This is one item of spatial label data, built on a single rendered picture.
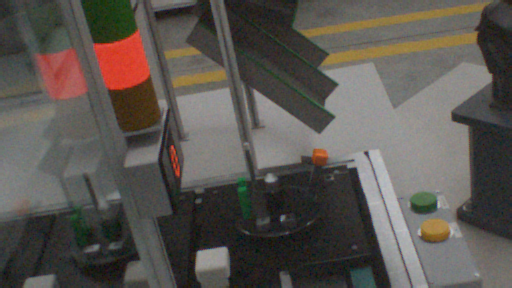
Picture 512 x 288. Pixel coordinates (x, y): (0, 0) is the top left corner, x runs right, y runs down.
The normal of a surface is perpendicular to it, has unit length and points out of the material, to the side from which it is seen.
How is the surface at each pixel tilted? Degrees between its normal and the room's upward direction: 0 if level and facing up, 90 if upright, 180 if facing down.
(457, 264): 0
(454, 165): 0
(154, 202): 90
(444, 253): 0
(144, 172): 90
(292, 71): 90
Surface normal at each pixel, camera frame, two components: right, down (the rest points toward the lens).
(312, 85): -0.15, 0.51
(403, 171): -0.18, -0.86
